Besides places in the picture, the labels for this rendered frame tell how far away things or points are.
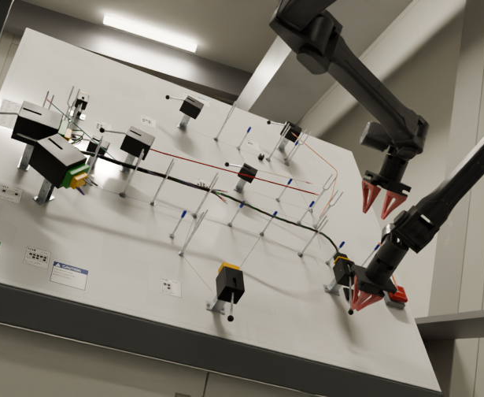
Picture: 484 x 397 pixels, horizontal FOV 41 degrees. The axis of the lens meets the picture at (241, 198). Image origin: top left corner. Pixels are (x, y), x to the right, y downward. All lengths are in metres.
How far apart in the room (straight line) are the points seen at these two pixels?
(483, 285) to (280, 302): 2.29
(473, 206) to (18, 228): 2.84
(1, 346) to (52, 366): 0.10
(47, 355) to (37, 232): 0.26
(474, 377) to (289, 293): 2.18
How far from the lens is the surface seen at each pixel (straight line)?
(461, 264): 3.70
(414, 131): 1.50
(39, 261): 1.36
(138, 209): 1.58
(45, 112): 1.51
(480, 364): 3.69
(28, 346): 1.34
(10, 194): 1.49
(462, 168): 1.47
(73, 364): 1.35
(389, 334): 1.72
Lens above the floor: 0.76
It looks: 17 degrees up
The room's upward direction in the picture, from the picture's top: 12 degrees clockwise
